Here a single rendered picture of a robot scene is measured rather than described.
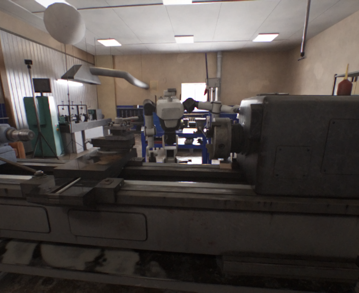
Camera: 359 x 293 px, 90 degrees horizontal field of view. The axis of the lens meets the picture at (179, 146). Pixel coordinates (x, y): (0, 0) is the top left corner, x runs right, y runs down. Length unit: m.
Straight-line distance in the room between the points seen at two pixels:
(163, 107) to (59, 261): 1.39
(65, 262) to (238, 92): 7.90
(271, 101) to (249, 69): 7.63
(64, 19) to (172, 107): 3.42
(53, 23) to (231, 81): 6.20
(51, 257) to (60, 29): 4.16
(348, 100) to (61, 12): 4.61
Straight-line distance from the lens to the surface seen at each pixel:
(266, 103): 0.94
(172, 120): 1.88
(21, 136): 1.60
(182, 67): 8.34
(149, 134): 1.95
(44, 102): 5.42
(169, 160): 2.16
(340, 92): 1.28
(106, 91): 9.01
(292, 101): 0.98
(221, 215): 1.05
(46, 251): 1.53
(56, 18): 4.80
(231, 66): 8.43
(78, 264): 1.36
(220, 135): 1.02
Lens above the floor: 1.29
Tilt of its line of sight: 13 degrees down
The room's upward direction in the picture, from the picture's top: straight up
